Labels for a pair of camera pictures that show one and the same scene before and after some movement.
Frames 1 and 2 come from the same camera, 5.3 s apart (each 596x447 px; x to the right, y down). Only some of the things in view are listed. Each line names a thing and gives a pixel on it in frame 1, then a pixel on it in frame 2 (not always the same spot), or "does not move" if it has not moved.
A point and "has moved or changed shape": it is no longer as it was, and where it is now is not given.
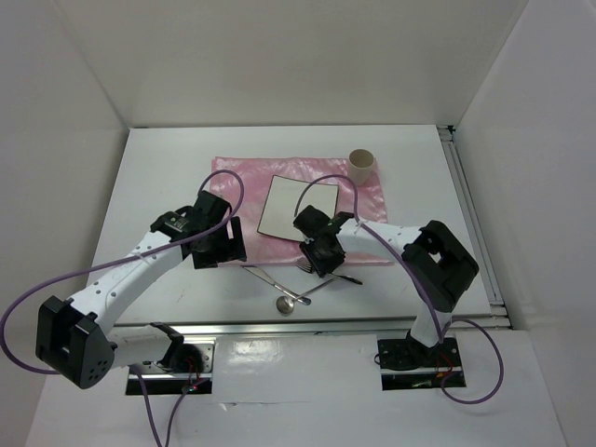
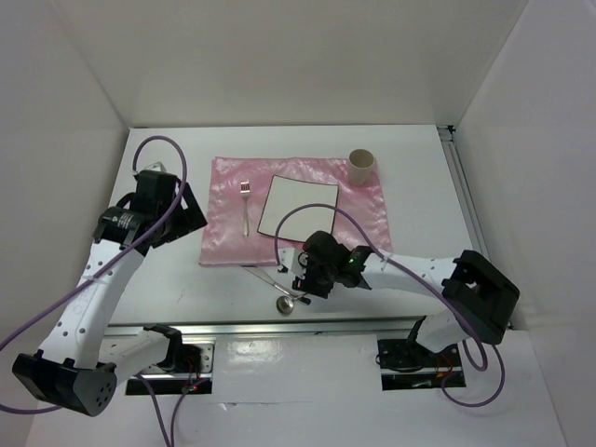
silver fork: (304, 264) has moved or changed shape
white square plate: (284, 194) does not move
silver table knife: (282, 289) does not move
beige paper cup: (360, 164) does not move
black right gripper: (321, 267) -> (305, 282)
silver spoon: (286, 304) does not move
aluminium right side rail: (497, 302) does not move
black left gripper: (204, 260) -> (190, 219)
